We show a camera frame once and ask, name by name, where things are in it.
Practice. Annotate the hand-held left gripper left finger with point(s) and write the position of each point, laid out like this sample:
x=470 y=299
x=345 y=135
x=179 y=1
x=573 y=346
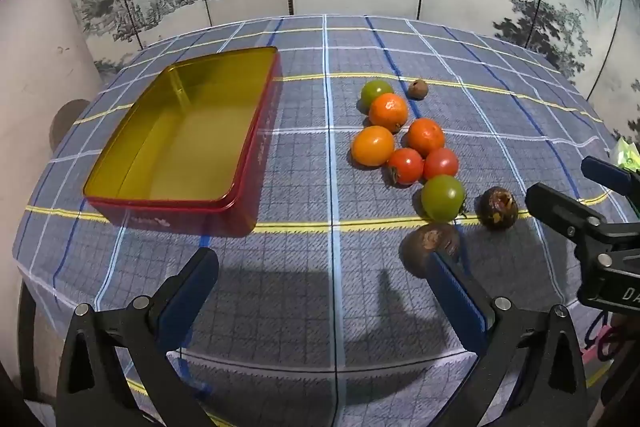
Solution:
x=185 y=302

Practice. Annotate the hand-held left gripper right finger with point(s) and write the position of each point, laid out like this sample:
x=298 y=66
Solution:
x=460 y=307

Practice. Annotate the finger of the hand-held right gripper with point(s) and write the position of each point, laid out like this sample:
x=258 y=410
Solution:
x=605 y=172
x=555 y=207

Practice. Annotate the dark brown round fruit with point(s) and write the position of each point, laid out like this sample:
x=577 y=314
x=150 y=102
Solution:
x=496 y=208
x=425 y=247

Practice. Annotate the large green tomato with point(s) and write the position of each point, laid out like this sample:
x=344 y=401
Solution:
x=442 y=197

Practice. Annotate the red tomato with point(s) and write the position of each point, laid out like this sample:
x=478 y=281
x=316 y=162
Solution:
x=441 y=163
x=406 y=164

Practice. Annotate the orange tangerine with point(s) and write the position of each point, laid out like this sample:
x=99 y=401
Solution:
x=425 y=136
x=388 y=111

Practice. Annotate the red and gold tin box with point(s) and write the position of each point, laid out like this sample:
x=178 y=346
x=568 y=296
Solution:
x=190 y=142

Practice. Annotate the small light brown fruit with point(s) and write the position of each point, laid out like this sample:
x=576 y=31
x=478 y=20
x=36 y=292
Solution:
x=417 y=89

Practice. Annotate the yellow-orange tomato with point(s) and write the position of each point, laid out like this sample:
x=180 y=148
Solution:
x=372 y=146

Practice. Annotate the small green tomato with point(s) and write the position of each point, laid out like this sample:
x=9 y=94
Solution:
x=372 y=91

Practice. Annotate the green plastic packet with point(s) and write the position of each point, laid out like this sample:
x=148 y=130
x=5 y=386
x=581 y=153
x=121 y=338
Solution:
x=627 y=157

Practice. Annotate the blue plaid tablecloth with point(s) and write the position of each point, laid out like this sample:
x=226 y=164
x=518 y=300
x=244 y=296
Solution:
x=300 y=257

